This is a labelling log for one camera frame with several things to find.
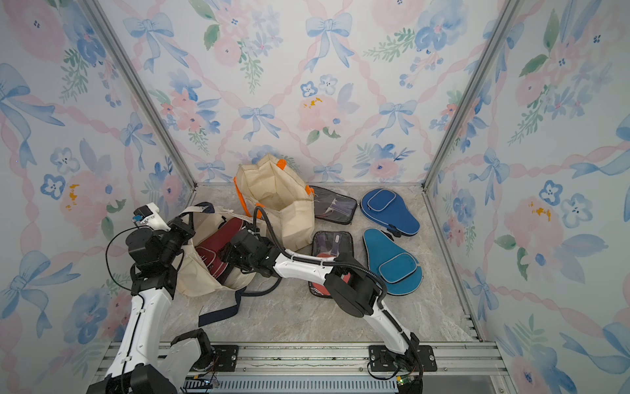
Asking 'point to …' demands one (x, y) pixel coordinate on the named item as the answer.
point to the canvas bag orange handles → (287, 201)
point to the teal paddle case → (397, 267)
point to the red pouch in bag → (209, 247)
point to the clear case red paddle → (327, 245)
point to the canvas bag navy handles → (194, 277)
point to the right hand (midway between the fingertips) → (217, 256)
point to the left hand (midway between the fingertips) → (193, 210)
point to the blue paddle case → (389, 208)
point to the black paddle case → (333, 207)
